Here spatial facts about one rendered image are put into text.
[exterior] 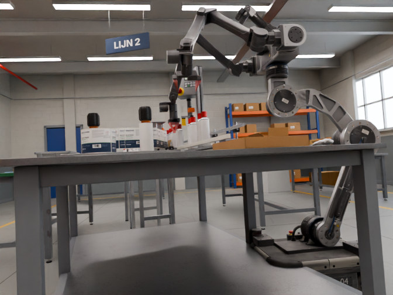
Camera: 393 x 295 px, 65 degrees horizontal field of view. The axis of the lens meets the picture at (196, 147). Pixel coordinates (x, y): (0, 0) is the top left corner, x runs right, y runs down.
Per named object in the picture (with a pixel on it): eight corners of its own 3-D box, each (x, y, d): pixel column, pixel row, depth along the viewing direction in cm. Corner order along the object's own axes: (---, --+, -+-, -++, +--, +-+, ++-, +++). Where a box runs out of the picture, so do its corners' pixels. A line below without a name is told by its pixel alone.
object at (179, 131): (176, 152, 230) (175, 124, 231) (183, 151, 232) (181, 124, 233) (178, 151, 225) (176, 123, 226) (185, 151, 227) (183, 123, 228)
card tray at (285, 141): (213, 153, 133) (212, 143, 133) (265, 150, 142) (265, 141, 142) (245, 148, 105) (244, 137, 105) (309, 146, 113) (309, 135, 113)
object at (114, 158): (65, 168, 277) (64, 166, 278) (203, 161, 320) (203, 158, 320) (-4, 167, 79) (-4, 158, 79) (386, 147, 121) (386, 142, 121)
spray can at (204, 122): (200, 147, 180) (198, 112, 181) (208, 147, 182) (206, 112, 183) (203, 147, 175) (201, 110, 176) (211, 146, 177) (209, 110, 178)
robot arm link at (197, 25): (207, 7, 179) (206, 25, 187) (197, 6, 180) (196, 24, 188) (190, 43, 150) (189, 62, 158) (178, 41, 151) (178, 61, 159)
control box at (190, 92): (180, 99, 240) (179, 75, 241) (202, 97, 235) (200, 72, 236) (176, 97, 230) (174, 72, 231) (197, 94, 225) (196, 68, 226)
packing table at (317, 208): (220, 205, 564) (217, 163, 568) (262, 202, 575) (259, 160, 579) (259, 230, 347) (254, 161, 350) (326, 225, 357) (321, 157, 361)
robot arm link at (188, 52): (193, 52, 148) (192, 48, 152) (179, 52, 147) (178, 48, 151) (193, 66, 152) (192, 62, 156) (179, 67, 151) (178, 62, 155)
